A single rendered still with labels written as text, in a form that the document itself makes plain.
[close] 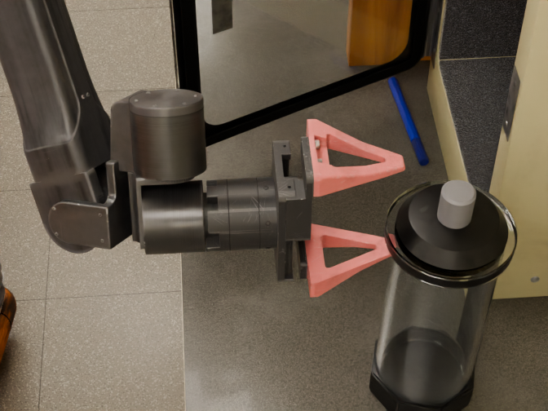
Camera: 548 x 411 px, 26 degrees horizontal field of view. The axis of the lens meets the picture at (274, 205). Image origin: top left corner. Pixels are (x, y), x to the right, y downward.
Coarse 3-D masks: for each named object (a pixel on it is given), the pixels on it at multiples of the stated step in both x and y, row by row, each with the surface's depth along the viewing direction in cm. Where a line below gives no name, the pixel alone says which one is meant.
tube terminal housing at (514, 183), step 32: (544, 0) 92; (544, 32) 95; (544, 64) 97; (544, 96) 100; (448, 128) 131; (512, 128) 103; (544, 128) 103; (448, 160) 132; (512, 160) 106; (544, 160) 106; (512, 192) 109; (544, 192) 109; (544, 224) 113; (544, 256) 116; (512, 288) 120; (544, 288) 120
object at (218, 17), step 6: (216, 0) 113; (222, 0) 113; (228, 0) 114; (216, 6) 114; (222, 6) 114; (228, 6) 114; (216, 12) 114; (222, 12) 114; (228, 12) 115; (216, 18) 115; (222, 18) 115; (228, 18) 115; (216, 24) 115; (222, 24) 116; (228, 24) 116; (216, 30) 116; (222, 30) 116
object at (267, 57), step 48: (240, 0) 117; (288, 0) 120; (336, 0) 123; (384, 0) 127; (240, 48) 121; (288, 48) 125; (336, 48) 128; (384, 48) 132; (240, 96) 126; (288, 96) 130
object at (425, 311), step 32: (512, 224) 98; (416, 288) 98; (448, 288) 95; (480, 288) 97; (384, 320) 106; (416, 320) 101; (448, 320) 99; (480, 320) 102; (384, 352) 108; (416, 352) 104; (448, 352) 103; (384, 384) 110; (416, 384) 107; (448, 384) 107
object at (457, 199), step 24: (432, 192) 98; (456, 192) 94; (480, 192) 98; (408, 216) 97; (432, 216) 96; (456, 216) 94; (480, 216) 97; (408, 240) 96; (432, 240) 95; (456, 240) 95; (480, 240) 95; (504, 240) 96; (432, 264) 95; (456, 264) 94; (480, 264) 95
